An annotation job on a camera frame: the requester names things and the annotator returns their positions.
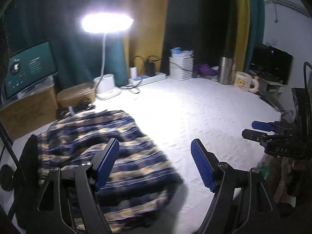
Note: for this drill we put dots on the teal curtain left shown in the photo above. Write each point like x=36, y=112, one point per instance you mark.
x=78, y=53

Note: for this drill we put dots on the blue yellow plaid pants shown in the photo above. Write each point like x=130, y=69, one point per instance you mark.
x=132, y=178

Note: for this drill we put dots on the brown oval lidded container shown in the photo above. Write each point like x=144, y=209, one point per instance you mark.
x=73, y=95

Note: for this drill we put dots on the cardboard box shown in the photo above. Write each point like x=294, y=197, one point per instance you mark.
x=36, y=108

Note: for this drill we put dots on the stainless steel tumbler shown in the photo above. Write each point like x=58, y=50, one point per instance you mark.
x=226, y=71

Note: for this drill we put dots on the purple cloth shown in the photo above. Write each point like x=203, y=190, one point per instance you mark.
x=204, y=70

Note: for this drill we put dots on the yellow curtain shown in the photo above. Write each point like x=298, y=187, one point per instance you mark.
x=240, y=26
x=146, y=35

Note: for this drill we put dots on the black monitor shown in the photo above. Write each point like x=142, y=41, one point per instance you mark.
x=271, y=64

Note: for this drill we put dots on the white tablecloth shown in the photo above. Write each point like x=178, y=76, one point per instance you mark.
x=173, y=113

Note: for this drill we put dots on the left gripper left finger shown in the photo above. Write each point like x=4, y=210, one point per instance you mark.
x=65, y=193

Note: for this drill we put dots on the black power adapter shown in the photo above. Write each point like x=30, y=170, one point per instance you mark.
x=149, y=69

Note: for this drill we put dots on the white desk lamp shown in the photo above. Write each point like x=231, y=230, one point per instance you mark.
x=113, y=72

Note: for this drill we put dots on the white charger plug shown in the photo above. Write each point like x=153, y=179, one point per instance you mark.
x=133, y=72

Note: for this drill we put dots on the white plastic basket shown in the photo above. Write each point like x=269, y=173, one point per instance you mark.
x=181, y=68

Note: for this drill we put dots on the yellow curtain right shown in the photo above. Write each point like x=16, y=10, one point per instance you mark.
x=240, y=26

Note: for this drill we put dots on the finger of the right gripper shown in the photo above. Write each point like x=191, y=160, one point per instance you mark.
x=253, y=135
x=267, y=127

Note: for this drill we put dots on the black folded garment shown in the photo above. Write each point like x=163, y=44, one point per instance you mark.
x=35, y=165

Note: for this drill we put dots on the white power strip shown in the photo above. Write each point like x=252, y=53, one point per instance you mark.
x=144, y=79

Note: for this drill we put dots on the teal curtain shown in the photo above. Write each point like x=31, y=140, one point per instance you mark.
x=256, y=29
x=78, y=53

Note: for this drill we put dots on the yellow curtain left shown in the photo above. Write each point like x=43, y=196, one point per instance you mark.
x=146, y=35

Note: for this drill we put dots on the white cartoon mug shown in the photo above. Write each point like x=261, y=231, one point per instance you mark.
x=246, y=82

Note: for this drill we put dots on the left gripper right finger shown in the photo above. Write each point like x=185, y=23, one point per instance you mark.
x=241, y=202

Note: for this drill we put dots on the tablet with teal screen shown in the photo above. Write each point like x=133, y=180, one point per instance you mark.
x=28, y=67

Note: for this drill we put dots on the teal curtain right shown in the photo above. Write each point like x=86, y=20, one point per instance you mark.
x=256, y=29

